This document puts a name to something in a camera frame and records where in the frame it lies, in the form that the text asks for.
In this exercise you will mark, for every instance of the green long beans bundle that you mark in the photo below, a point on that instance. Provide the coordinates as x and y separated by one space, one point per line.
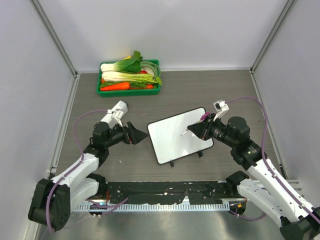
151 68

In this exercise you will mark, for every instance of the lower bok choy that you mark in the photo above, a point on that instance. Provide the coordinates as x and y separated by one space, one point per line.
115 76

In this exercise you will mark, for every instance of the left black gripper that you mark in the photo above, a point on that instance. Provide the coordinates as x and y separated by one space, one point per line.
136 136

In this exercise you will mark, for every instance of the small whiteboard with black frame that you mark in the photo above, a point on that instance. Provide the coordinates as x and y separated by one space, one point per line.
171 140

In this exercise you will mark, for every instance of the pink white marker pen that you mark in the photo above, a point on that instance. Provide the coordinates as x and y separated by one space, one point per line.
202 118

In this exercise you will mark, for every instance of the white slotted cable duct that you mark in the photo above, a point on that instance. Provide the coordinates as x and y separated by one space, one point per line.
185 206

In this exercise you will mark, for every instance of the bok choy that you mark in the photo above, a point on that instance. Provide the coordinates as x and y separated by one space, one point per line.
115 76
127 65

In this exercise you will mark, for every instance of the upper bok choy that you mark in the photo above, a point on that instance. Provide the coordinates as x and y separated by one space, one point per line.
127 65

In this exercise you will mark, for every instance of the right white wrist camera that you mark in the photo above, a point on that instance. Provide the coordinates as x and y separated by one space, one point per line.
221 108

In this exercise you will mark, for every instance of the large orange carrot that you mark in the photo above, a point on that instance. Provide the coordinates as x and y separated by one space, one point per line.
122 86

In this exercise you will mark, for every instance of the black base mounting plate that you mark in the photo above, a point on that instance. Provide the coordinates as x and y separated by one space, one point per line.
171 192

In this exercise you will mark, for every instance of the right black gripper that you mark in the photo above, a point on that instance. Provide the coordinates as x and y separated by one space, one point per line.
202 129

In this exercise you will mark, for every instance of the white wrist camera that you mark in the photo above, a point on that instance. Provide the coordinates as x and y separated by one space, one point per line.
221 108
114 117

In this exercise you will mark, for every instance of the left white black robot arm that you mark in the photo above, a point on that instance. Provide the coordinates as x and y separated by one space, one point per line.
54 199

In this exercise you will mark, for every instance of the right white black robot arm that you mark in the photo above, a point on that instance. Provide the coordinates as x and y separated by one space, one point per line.
260 182

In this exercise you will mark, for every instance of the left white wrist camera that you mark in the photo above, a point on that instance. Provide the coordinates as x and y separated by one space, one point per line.
114 117

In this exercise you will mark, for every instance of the green plastic tray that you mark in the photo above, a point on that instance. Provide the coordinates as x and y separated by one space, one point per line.
126 93

